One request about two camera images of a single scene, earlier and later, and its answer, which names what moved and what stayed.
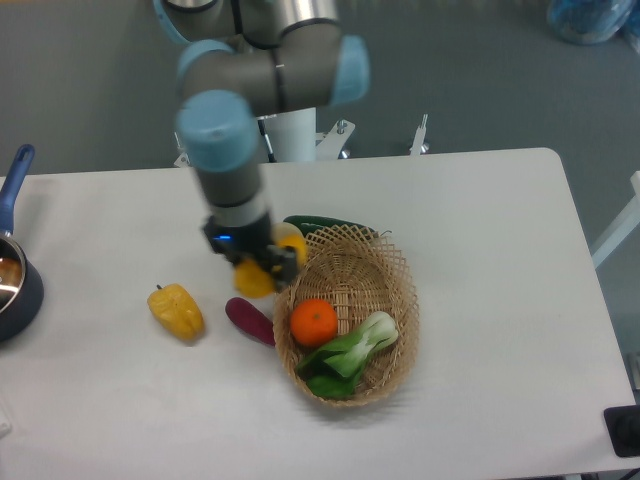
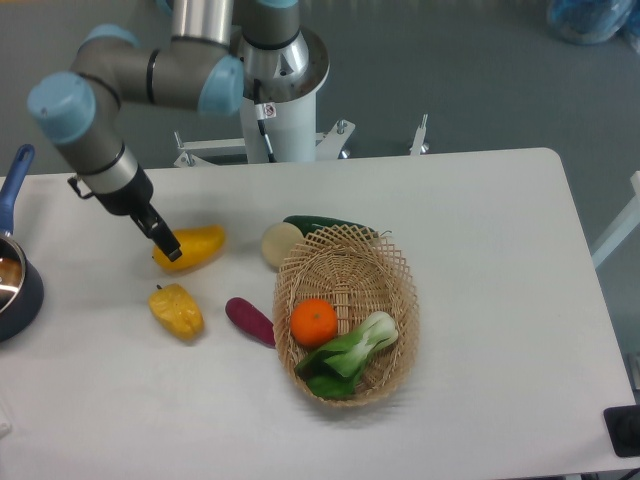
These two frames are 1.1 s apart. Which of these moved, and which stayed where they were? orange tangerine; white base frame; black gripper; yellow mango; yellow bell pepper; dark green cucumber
Moved: black gripper; yellow mango
Stayed: white base frame; orange tangerine; yellow bell pepper; dark green cucumber
